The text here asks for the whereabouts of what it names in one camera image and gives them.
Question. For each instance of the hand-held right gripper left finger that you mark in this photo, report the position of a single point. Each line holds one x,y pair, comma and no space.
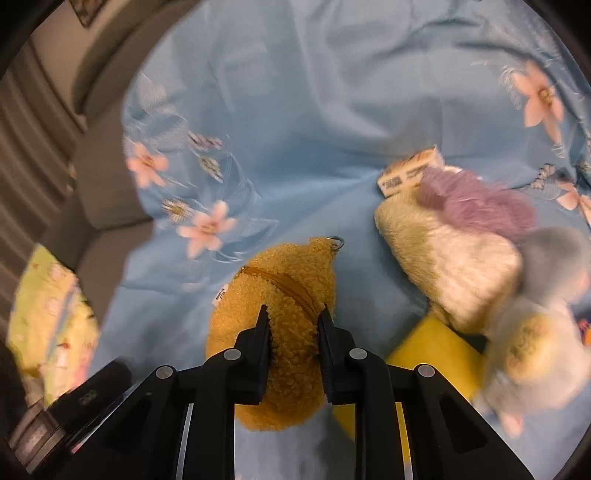
263,360

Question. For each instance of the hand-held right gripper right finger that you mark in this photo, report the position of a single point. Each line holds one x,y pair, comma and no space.
323,364

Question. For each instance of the brown fuzzy zipper pouch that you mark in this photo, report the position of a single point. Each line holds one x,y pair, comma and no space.
277,295

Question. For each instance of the cream plush toy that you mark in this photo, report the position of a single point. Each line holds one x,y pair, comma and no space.
452,263

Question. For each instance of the purple mesh bath loofah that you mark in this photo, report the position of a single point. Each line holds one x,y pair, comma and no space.
475,203

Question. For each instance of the grey plush toy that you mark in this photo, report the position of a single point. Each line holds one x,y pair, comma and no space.
549,263

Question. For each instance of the yellow floral pillow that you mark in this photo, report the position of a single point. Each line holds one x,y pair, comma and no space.
51,323

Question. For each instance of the yellow sponge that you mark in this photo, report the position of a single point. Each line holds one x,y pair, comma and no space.
434,355

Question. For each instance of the small white printed box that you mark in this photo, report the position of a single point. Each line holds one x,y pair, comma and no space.
406,173

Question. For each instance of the grey sofa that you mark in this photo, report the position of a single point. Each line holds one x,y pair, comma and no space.
106,184

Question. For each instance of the grey ribbed pillow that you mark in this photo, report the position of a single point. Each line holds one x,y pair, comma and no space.
32,161

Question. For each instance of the blue floral bed sheet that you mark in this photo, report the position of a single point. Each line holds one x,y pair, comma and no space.
300,115

